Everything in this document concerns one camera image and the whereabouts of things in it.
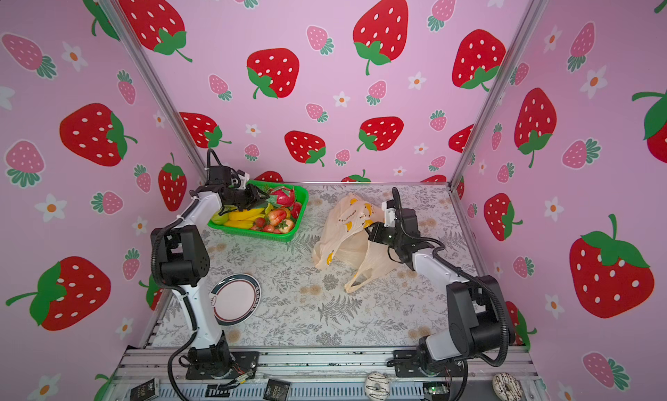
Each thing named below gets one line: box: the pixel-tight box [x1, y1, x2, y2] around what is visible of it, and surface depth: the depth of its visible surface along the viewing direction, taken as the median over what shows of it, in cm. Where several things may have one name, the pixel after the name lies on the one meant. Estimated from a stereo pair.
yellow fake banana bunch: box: [224, 207, 265, 230], surface depth 100 cm
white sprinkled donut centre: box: [364, 371, 391, 401], surface depth 70 cm
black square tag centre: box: [263, 378, 291, 401], surface depth 70 cm
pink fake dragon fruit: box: [266, 186, 296, 208], surface depth 103 cm
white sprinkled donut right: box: [491, 372, 524, 401], surface depth 70 cm
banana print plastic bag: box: [312, 193, 395, 294], surface depth 88 cm
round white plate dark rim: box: [209, 272, 262, 327], surface depth 90 cm
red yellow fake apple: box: [267, 208, 291, 227], surface depth 98 cm
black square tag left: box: [130, 377, 156, 401], surface depth 70 cm
